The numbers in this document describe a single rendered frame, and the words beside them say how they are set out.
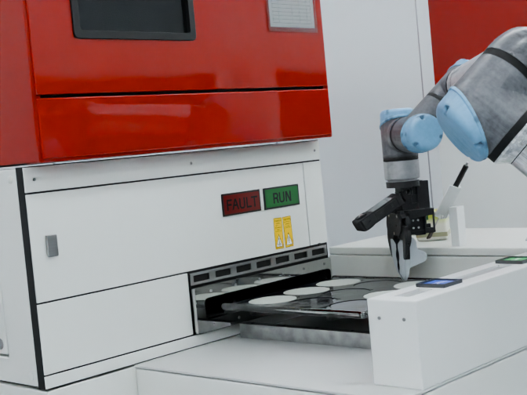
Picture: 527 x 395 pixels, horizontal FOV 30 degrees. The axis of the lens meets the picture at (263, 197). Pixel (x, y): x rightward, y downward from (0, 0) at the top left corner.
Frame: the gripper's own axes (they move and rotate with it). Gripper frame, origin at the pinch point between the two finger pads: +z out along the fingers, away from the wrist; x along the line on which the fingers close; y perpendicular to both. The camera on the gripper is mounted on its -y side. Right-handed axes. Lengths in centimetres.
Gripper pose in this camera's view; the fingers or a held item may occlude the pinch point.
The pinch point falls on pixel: (401, 274)
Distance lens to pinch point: 212.8
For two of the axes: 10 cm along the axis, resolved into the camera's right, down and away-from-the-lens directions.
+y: 9.5, -1.0, 2.9
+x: -2.9, -0.2, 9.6
